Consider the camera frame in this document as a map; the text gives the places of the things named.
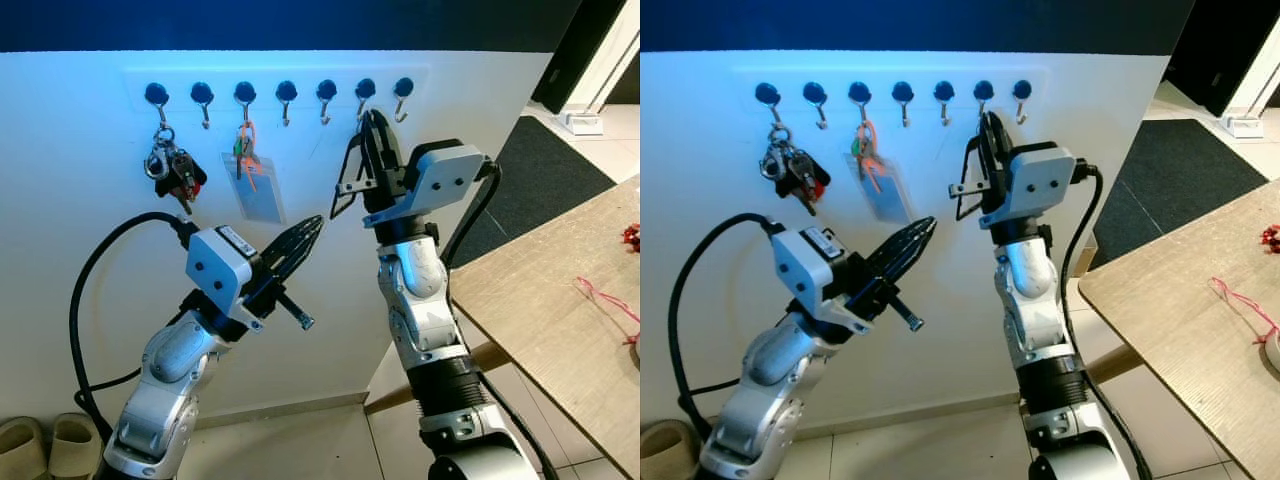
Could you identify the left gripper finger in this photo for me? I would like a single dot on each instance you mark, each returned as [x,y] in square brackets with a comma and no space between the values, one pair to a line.
[910,264]
[295,238]
[298,262]
[905,240]

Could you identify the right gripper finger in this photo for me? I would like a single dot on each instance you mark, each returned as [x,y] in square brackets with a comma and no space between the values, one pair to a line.
[984,150]
[387,148]
[366,150]
[1003,146]

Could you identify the black card holder frame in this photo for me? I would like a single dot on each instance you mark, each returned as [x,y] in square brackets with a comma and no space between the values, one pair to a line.
[340,182]
[965,186]

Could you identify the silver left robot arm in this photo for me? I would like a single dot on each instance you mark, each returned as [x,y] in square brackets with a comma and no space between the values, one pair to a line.
[780,365]
[175,360]

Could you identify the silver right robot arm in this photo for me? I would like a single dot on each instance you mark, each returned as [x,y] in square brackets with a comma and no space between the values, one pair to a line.
[420,290]
[1030,290]

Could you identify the bunch of keys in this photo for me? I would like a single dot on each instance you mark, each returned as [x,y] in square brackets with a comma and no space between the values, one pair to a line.
[175,170]
[790,170]

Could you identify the black floor mat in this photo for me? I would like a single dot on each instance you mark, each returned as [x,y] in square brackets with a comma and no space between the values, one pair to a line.
[540,170]
[1180,180]

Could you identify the wooden table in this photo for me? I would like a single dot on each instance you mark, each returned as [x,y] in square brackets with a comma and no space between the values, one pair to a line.
[1180,320]
[540,300]

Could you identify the white pole stand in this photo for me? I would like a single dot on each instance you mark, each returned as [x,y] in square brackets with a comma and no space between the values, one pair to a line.
[580,122]
[1240,125]

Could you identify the red clips pile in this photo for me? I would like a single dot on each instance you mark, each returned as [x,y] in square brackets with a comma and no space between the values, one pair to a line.
[1272,237]
[631,236]

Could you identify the beige slipper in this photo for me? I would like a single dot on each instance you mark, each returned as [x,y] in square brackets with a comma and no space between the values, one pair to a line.
[668,455]
[75,448]
[22,450]

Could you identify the white tape roll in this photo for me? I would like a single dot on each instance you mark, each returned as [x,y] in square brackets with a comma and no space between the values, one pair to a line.
[1272,352]

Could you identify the blue knob wall hook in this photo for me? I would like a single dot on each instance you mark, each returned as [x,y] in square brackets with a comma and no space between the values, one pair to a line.
[365,89]
[286,92]
[202,93]
[1021,88]
[983,89]
[944,90]
[403,87]
[326,90]
[860,92]
[245,92]
[903,92]
[815,93]
[768,93]
[157,93]

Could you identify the white hook rail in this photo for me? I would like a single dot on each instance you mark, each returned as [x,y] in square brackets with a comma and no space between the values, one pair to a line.
[180,74]
[790,74]

